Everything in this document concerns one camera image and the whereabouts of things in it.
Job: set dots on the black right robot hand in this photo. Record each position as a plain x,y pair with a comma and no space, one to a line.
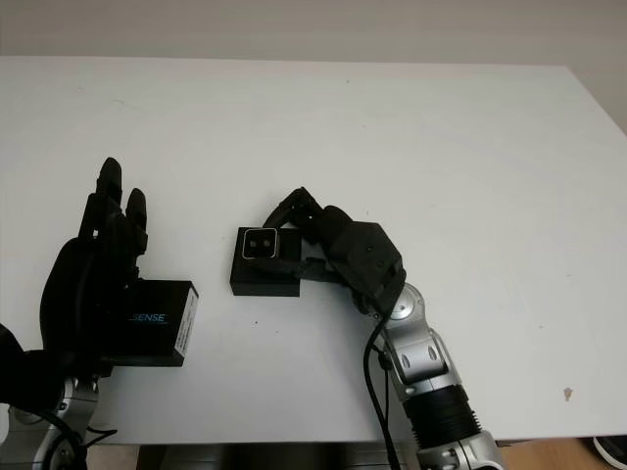
323,225

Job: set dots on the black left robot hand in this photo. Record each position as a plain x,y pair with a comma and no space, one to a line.
83,294

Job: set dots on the small silver depth camera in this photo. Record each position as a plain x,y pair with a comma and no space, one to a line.
259,243

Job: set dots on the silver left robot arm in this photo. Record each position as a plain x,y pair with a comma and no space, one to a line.
68,411

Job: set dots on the black RealSense box lid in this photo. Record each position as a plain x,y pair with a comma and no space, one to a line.
157,323

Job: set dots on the black foam-lined box base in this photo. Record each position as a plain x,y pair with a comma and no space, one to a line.
264,286

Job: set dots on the dark grey robot torso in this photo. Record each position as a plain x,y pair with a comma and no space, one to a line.
274,457

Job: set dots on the black and white shoe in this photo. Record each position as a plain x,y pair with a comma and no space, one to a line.
612,448

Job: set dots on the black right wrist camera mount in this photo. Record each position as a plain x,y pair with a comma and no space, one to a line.
370,259

